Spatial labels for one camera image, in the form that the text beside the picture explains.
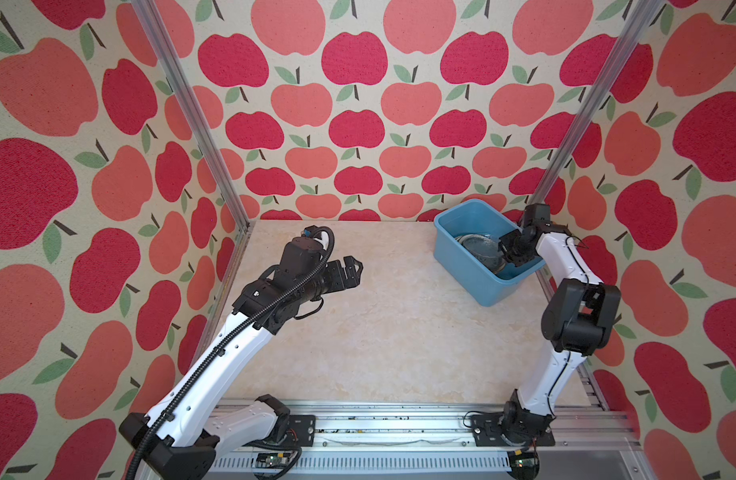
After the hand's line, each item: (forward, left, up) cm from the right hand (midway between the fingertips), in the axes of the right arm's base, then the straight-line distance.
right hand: (506, 248), depth 96 cm
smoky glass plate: (+4, +4, -5) cm, 8 cm away
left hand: (-27, +46, +17) cm, 55 cm away
